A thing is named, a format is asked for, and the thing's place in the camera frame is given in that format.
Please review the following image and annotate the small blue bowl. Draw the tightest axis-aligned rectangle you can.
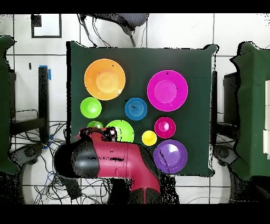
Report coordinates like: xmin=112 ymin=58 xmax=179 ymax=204
xmin=124 ymin=97 xmax=148 ymax=122

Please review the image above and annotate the medium green bowl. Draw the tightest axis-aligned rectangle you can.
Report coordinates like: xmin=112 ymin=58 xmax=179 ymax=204
xmin=105 ymin=119 xmax=135 ymax=144

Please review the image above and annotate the yellow cup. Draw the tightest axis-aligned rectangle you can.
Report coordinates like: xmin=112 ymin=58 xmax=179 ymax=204
xmin=141 ymin=130 xmax=158 ymax=147

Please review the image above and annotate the small red bowl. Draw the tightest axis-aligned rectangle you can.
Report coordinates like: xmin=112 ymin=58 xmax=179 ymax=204
xmin=154 ymin=116 xmax=177 ymax=139

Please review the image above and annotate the large pink bowl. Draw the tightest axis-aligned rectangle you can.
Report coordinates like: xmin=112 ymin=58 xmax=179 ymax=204
xmin=147 ymin=70 xmax=189 ymax=113

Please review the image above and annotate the green cup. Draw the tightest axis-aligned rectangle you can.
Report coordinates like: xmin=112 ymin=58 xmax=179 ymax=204
xmin=86 ymin=120 xmax=104 ymax=129

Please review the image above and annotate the small green bowl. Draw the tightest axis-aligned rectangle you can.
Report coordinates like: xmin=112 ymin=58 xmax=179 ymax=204
xmin=80 ymin=96 xmax=103 ymax=119

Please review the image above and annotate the large orange bowl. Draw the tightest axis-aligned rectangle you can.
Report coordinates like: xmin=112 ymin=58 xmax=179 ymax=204
xmin=84 ymin=58 xmax=127 ymax=101

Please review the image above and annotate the dark green tablecloth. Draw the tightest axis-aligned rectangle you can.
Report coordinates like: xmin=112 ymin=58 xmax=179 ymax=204
xmin=65 ymin=40 xmax=218 ymax=178

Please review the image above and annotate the purple bowl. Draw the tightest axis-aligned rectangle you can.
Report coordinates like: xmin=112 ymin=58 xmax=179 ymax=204
xmin=153 ymin=139 xmax=188 ymax=174

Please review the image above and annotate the grey office chair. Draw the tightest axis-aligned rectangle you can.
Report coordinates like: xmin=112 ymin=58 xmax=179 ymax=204
xmin=78 ymin=13 xmax=150 ymax=48

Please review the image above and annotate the blue tape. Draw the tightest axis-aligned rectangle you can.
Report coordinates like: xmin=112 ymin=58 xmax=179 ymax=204
xmin=39 ymin=65 xmax=52 ymax=81

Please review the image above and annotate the black metal stand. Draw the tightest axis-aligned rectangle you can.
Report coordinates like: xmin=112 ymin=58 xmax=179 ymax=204
xmin=9 ymin=66 xmax=50 ymax=143

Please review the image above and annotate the black caster leg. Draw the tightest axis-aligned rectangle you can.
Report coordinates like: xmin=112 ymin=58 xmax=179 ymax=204
xmin=212 ymin=144 xmax=240 ymax=166
xmin=8 ymin=143 xmax=44 ymax=166

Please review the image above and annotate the black power strip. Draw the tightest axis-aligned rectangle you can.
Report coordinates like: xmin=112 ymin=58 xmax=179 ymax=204
xmin=63 ymin=176 xmax=82 ymax=201

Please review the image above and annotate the green-clothed side table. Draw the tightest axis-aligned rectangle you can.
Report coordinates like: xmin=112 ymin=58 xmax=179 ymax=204
xmin=0 ymin=35 xmax=20 ymax=175
xmin=229 ymin=41 xmax=270 ymax=181

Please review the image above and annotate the black square frame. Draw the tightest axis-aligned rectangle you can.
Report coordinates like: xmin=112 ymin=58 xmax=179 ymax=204
xmin=31 ymin=14 xmax=63 ymax=39

